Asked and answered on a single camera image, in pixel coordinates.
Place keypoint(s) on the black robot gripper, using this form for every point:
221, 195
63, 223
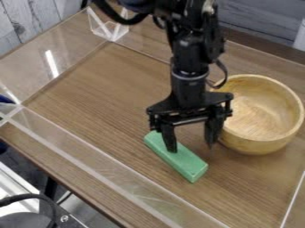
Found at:
190, 104

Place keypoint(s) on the green rectangular block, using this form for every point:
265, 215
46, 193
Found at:
184, 161

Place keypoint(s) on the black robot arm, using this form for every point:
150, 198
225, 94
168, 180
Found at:
196, 40

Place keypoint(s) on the light wooden bowl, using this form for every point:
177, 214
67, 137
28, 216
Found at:
268, 115

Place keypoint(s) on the blue object at left edge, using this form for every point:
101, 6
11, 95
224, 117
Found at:
6, 100

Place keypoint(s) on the clear acrylic corner bracket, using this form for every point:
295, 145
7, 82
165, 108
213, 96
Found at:
106, 28

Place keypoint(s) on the clear acrylic front wall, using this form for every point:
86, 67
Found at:
97, 133

